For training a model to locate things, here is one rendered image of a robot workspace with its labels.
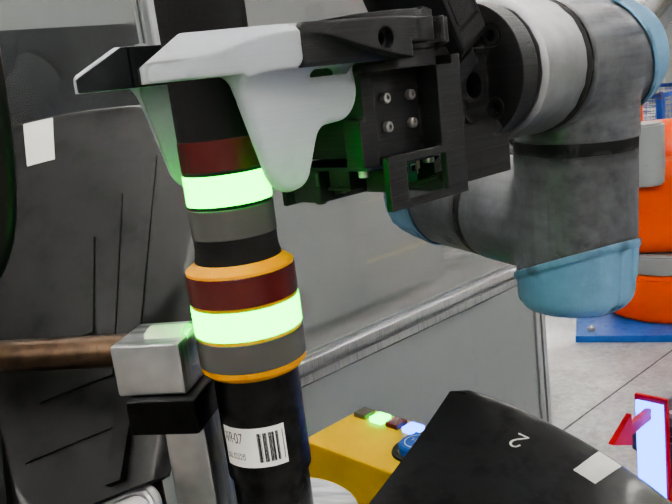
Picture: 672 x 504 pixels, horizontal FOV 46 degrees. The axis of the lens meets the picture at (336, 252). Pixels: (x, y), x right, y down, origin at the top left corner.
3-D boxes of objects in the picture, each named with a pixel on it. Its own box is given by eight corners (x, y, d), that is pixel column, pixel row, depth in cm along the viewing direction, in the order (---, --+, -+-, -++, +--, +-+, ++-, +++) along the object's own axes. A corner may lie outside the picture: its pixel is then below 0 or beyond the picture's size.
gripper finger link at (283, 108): (227, 218, 25) (384, 172, 32) (199, 23, 24) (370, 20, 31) (160, 217, 27) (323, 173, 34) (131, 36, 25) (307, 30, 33)
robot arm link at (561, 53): (584, -14, 41) (457, 8, 47) (535, -14, 38) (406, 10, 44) (590, 132, 43) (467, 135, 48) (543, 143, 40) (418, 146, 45)
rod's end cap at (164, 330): (135, 334, 32) (181, 332, 32) (155, 318, 34) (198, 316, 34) (143, 380, 33) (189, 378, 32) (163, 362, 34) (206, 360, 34)
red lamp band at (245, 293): (172, 315, 30) (167, 284, 30) (211, 283, 34) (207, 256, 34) (282, 308, 29) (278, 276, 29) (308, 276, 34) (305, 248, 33)
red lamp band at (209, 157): (167, 178, 30) (162, 145, 29) (199, 165, 33) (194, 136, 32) (253, 169, 29) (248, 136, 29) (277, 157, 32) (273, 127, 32)
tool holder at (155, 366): (129, 593, 32) (83, 366, 30) (192, 499, 39) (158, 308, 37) (346, 597, 30) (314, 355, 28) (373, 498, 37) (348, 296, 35)
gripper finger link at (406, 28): (337, 63, 27) (458, 52, 34) (332, 16, 27) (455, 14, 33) (235, 76, 30) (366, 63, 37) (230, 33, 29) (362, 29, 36)
